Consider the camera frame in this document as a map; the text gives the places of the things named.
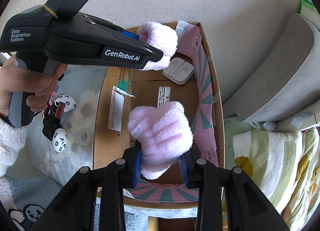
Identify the green white box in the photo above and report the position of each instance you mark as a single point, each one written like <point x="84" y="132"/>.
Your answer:
<point x="307" y="7"/>

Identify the grey cushion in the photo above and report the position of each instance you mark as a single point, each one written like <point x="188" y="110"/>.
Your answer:
<point x="275" y="71"/>

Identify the pink fluffy sock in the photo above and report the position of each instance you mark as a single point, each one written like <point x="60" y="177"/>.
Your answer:
<point x="162" y="41"/>
<point x="160" y="136"/>

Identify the white earphone case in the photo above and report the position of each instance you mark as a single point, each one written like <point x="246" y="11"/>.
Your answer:
<point x="178" y="71"/>

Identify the clear tape roll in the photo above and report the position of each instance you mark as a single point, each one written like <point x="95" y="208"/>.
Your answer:
<point x="78" y="137"/>

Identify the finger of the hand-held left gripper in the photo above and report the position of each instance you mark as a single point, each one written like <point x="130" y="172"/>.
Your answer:
<point x="110" y="32"/>
<point x="130" y="56"/>

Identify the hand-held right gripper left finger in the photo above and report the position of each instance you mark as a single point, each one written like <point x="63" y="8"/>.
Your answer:
<point x="137" y="168"/>

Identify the cardboard box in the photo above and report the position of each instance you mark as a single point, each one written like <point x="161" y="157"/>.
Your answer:
<point x="145" y="88"/>

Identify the black scrunchie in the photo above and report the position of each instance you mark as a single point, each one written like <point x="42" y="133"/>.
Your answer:
<point x="48" y="123"/>

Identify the person's left hand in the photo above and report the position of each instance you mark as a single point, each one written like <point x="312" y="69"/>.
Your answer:
<point x="37" y="84"/>

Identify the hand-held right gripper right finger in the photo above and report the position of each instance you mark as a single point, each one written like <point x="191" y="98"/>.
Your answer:
<point x="183" y="171"/>

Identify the small red tube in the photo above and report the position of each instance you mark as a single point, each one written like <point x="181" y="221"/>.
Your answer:
<point x="60" y="111"/>

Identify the blue red dental floss box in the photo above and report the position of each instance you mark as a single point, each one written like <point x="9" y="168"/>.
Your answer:
<point x="57" y="89"/>

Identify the pale blue floral cloth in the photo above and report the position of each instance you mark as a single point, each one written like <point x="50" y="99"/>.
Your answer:
<point x="82" y="91"/>

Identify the green striped floral blanket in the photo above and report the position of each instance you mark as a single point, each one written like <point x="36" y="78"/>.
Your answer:
<point x="262" y="158"/>

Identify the blue plush panda blanket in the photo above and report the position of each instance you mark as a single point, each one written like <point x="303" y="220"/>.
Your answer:
<point x="32" y="196"/>

